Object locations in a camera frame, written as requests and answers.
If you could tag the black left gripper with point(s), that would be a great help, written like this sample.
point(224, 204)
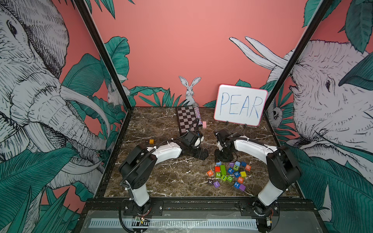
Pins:
point(198, 155)

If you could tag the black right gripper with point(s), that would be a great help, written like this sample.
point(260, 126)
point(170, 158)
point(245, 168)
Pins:
point(217, 157)

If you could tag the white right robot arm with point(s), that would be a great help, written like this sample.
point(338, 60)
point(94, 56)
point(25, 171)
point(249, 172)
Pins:
point(283, 168)

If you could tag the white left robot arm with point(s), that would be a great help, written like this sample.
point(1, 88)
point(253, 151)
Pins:
point(140, 162)

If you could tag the whiteboard with PEAR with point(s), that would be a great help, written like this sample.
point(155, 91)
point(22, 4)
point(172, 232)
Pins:
point(240, 105)

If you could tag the dark red chessboard box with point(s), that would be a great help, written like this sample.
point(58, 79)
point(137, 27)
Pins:
point(186, 119)

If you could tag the tall green block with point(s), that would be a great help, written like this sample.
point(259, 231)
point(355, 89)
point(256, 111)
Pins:
point(223, 170)

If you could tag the orange R block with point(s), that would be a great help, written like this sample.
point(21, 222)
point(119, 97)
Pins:
point(210, 173)

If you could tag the blue W block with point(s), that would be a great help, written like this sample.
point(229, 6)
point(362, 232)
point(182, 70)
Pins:
point(237, 174)

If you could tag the glittery pink tube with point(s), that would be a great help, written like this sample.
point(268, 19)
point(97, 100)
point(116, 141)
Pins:
point(197, 113)

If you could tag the purple block front left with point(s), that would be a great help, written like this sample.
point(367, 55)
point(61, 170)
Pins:
point(216, 184)

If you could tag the purple block front right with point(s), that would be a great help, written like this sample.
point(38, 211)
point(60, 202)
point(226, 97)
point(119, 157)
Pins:
point(242, 187)

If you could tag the white vented strip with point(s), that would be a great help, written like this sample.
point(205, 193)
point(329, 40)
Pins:
point(242, 224)

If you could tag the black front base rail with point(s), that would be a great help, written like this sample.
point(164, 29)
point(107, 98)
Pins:
point(159, 205)

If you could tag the black right frame post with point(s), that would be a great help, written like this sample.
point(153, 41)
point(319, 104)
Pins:
point(311, 28)

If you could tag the black frame post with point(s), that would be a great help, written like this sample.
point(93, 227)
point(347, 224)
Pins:
point(311, 28)
point(94, 33)

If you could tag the black left frame post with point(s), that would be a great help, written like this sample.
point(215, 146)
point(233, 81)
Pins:
point(94, 33)

